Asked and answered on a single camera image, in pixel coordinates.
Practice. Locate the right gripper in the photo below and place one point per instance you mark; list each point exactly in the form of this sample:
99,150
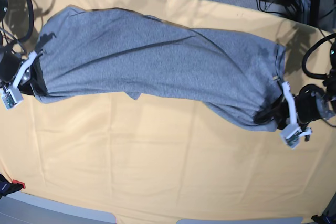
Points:
10,65

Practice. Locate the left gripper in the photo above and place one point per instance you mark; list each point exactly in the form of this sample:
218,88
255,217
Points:
311,104

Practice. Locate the grey t-shirt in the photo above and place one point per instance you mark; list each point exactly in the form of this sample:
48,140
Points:
116,50

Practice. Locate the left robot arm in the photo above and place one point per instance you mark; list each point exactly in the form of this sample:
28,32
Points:
320,58

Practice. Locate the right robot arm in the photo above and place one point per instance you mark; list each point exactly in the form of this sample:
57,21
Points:
20,52

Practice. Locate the black clamp right corner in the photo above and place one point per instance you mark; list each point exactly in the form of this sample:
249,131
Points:
322,219

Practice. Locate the red and black clamp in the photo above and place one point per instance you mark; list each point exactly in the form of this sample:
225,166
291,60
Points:
7,187

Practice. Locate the yellow table cloth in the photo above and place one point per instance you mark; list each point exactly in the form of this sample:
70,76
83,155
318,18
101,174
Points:
158,160

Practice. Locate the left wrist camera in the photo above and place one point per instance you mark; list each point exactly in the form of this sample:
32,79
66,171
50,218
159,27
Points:
291,135

